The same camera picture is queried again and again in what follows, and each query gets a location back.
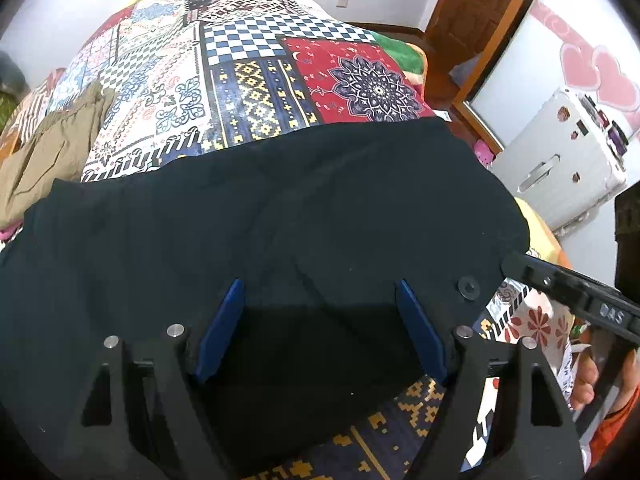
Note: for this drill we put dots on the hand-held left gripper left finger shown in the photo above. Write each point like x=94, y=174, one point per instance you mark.
x=220, y=330

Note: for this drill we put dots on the patchwork printed blanket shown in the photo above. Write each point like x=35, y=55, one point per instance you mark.
x=250, y=85

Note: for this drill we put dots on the black pants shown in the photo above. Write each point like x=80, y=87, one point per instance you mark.
x=250, y=220

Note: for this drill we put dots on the green plush blanket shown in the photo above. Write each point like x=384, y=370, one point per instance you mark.
x=400, y=55

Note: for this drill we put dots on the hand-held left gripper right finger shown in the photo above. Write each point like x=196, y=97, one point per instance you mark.
x=420, y=330

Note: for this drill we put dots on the person's right hand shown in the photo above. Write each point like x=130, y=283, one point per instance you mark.
x=584, y=380

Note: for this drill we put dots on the white suitcase with stickers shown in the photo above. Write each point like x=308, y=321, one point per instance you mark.
x=560, y=170

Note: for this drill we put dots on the wooden room door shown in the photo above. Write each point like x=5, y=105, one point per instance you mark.
x=475, y=10

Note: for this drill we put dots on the khaki pants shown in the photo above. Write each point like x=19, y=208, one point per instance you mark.
x=45, y=160

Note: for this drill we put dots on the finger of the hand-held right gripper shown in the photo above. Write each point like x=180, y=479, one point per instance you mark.
x=545, y=280

